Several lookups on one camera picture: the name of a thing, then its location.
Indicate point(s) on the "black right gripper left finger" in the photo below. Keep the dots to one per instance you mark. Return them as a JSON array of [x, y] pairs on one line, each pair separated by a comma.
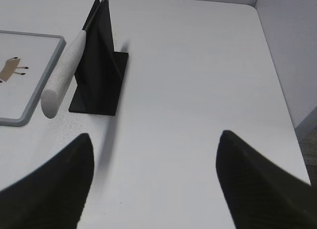
[[54, 195]]

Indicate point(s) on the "kitchen knife with speckled handle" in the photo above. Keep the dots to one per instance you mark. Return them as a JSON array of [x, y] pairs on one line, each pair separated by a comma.
[[61, 76]]

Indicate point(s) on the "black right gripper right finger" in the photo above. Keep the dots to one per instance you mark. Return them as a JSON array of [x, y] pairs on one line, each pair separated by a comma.
[[260, 194]]

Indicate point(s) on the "black knife stand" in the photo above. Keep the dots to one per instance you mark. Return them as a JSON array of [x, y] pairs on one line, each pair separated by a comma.
[[100, 72]]

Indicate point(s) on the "white cutting board grey rim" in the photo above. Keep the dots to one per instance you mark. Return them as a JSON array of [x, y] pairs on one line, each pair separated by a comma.
[[26, 62]]

